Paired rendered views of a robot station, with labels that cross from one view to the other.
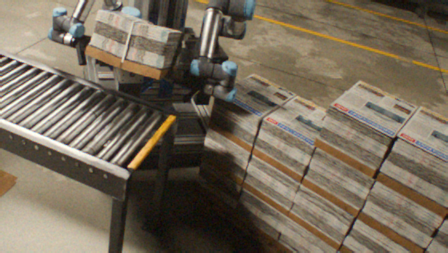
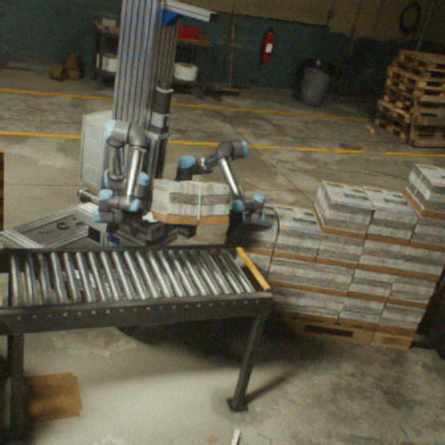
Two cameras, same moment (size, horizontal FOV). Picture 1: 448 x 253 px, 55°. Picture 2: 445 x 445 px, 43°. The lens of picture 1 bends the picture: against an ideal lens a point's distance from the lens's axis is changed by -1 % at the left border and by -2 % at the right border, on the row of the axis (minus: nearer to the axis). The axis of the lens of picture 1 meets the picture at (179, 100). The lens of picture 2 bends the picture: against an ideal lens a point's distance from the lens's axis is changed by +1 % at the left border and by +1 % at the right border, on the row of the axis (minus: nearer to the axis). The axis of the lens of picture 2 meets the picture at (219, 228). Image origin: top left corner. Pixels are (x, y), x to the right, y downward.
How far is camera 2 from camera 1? 2.17 m
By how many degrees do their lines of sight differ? 37
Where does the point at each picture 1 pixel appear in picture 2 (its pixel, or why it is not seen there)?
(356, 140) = (351, 220)
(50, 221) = (141, 386)
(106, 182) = (255, 306)
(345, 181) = (346, 248)
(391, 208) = (376, 253)
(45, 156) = (205, 309)
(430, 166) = (396, 219)
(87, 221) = (165, 370)
